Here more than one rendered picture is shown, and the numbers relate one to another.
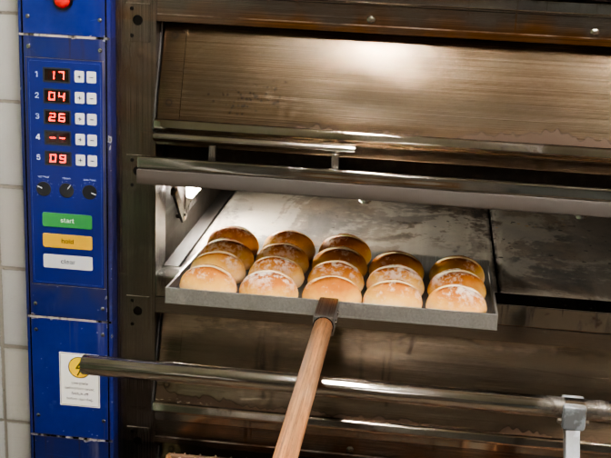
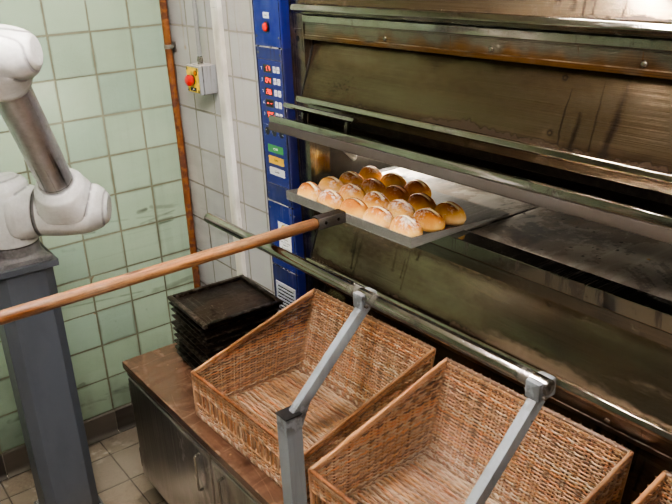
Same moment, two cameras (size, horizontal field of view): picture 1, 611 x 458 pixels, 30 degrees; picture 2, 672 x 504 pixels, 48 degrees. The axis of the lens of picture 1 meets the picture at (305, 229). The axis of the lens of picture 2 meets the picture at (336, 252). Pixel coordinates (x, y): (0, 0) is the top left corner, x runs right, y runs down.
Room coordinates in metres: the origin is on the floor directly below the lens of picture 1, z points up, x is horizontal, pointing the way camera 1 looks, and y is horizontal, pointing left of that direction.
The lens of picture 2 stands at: (0.41, -1.47, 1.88)
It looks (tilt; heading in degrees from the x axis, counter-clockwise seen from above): 22 degrees down; 47
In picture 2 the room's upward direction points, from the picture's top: 3 degrees counter-clockwise
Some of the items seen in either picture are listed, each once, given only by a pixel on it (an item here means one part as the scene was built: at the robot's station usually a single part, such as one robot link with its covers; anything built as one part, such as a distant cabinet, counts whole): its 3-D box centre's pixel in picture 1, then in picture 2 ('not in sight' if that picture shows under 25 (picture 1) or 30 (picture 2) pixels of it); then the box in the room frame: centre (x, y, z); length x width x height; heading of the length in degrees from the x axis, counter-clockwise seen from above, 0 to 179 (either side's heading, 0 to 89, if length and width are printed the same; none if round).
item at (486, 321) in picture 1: (338, 273); (392, 201); (1.93, -0.06, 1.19); 0.55 x 0.36 x 0.03; 84
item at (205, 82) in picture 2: not in sight; (201, 78); (1.95, 0.86, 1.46); 0.10 x 0.07 x 0.10; 84
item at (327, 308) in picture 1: (325, 316); (329, 219); (1.71, -0.04, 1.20); 0.09 x 0.04 x 0.03; 174
